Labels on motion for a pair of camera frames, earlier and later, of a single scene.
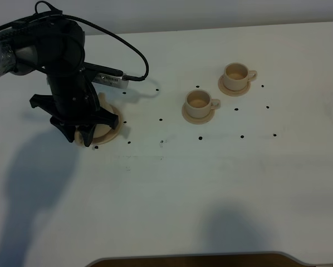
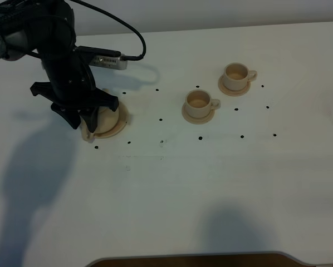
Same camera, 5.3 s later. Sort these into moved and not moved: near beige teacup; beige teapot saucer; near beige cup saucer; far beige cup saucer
Moved: beige teapot saucer
Not moved: near beige cup saucer; near beige teacup; far beige cup saucer
